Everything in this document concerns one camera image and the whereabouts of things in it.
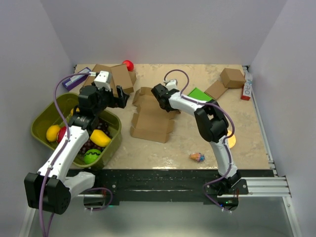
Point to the brown cardboard box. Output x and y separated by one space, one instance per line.
150 121

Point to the orange round disc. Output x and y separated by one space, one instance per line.
231 139

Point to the large flat brown box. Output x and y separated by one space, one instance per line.
96 70

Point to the red white toothpaste box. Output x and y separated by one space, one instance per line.
247 87

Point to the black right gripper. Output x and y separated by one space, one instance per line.
173 109

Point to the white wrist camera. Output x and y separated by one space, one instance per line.
171 84
102 80

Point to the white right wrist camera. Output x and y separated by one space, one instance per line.
171 84

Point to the green striped ball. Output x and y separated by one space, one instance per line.
91 156

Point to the yellow mango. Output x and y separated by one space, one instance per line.
99 138

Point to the purple grapes bunch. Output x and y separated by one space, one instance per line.
89 144

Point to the purple toothpaste box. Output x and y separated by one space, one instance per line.
74 81

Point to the small brown cube box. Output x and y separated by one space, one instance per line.
232 78

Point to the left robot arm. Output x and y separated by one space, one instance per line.
65 126

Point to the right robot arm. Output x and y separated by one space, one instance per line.
212 126

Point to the red apple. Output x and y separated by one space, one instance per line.
129 65

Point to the olive green plastic bin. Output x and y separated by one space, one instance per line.
50 117

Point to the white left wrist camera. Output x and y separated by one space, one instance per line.
102 80

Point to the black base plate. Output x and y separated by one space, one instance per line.
175 185

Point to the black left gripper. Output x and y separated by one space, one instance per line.
120 101

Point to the green paper box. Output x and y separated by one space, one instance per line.
199 95

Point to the yellow lemon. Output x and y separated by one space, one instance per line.
52 133

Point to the medium brown box on top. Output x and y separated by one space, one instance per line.
122 77

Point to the small colourful toy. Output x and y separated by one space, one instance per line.
198 157

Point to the flat small brown box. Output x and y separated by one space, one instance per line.
216 90

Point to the small orange fruit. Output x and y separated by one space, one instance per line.
74 110

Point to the red dragon fruit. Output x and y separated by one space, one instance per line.
61 134

